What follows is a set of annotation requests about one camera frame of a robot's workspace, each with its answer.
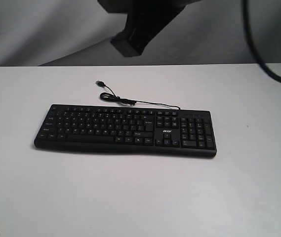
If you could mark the black acer keyboard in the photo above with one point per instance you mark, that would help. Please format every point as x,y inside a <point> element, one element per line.
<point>127,130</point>

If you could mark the grey backdrop cloth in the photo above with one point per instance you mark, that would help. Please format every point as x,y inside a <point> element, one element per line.
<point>78,33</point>

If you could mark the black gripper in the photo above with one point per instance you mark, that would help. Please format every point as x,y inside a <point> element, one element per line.
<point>145,20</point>

